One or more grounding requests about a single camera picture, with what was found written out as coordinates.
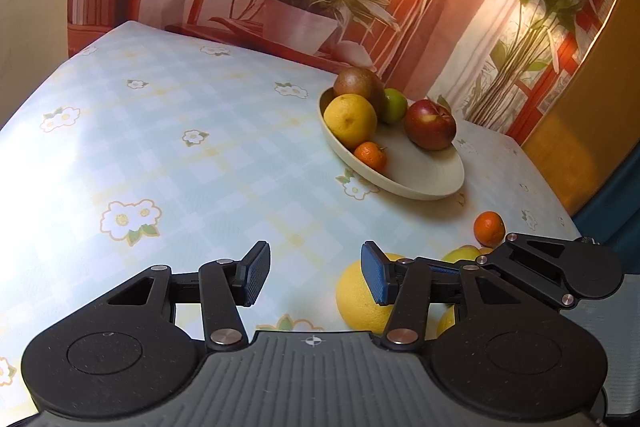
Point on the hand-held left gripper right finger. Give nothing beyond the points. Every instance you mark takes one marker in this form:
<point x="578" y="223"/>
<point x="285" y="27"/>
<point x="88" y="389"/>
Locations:
<point x="375" y="274"/>

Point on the yellow panel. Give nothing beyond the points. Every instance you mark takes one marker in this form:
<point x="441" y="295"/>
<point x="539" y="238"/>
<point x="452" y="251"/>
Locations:
<point x="590" y="132"/>

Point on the yellow green citrus fruit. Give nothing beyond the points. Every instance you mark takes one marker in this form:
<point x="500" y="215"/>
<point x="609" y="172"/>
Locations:
<point x="462" y="253"/>
<point x="446" y="322"/>

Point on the red apple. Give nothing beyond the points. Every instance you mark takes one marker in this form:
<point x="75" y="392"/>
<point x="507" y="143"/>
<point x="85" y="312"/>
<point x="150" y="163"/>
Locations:
<point x="430" y="124"/>

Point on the dark blue cloth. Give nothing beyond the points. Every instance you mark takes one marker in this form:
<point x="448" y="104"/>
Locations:
<point x="620" y="217"/>

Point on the floral checked tablecloth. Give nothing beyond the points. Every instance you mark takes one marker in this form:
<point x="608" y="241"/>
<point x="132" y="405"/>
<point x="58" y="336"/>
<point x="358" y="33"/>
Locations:
<point x="175" y="187"/>

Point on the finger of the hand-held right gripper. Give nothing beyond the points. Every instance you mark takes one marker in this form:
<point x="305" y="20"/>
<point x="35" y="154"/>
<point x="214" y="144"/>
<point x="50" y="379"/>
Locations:
<point x="520" y="264"/>

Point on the reddish brown apple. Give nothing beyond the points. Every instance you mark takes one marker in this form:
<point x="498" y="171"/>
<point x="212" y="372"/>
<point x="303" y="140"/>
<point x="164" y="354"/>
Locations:
<point x="357" y="84"/>

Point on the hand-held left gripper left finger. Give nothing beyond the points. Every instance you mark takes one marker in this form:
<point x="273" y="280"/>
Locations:
<point x="257" y="274"/>

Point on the small tangerine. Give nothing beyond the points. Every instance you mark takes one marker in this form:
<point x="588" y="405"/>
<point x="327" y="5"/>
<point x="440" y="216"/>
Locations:
<point x="371" y="157"/>

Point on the green lime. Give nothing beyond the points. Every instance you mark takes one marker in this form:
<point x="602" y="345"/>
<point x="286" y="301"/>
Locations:
<point x="396" y="104"/>

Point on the beige plate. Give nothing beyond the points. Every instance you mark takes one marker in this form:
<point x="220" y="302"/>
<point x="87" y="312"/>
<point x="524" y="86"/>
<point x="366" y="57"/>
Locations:
<point x="425" y="177"/>

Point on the orange tangerine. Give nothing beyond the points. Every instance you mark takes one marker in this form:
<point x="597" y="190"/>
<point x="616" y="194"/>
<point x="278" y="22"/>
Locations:
<point x="490" y="228"/>

